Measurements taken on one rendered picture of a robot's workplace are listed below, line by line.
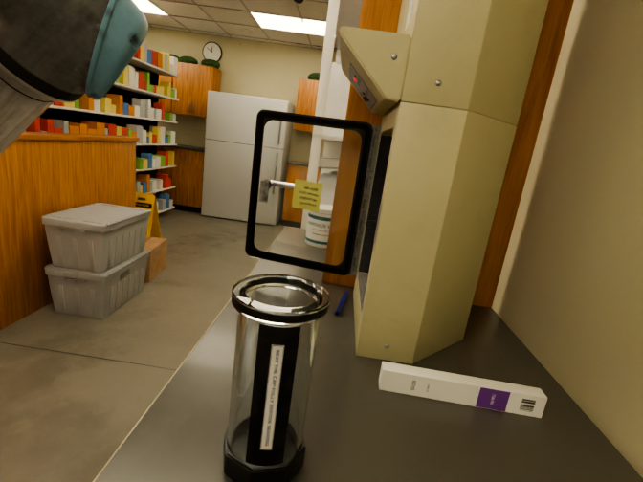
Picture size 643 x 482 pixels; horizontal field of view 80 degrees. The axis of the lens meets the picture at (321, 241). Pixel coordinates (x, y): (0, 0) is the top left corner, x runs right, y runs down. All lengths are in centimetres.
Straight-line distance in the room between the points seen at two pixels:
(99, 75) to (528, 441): 75
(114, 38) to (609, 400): 90
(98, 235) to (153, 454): 225
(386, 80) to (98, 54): 41
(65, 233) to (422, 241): 245
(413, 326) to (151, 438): 46
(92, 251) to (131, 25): 235
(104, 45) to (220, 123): 535
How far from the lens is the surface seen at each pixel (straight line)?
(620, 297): 85
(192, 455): 56
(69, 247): 288
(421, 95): 68
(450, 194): 70
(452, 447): 64
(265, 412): 45
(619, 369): 84
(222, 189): 587
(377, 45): 69
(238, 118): 576
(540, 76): 115
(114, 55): 50
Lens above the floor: 133
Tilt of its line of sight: 15 degrees down
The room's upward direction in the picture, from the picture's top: 8 degrees clockwise
